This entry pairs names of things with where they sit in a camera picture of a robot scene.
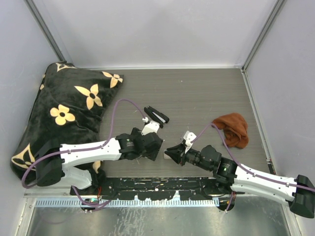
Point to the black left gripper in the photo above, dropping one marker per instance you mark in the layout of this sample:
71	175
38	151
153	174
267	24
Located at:
152	154

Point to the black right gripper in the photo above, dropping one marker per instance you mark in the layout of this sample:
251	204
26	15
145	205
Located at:
177	153

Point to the black stapler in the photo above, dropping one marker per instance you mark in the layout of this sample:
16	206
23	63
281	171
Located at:
156	116

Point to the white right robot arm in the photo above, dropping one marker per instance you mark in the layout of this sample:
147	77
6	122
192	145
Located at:
296	193

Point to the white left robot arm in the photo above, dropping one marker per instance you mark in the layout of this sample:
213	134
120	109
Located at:
62	169

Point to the orange brown cloth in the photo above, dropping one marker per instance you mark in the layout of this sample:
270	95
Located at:
235	129

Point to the black floral cushion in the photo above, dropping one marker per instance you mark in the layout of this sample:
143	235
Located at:
69	107

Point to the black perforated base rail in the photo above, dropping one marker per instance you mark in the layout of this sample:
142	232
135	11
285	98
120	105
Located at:
155	188

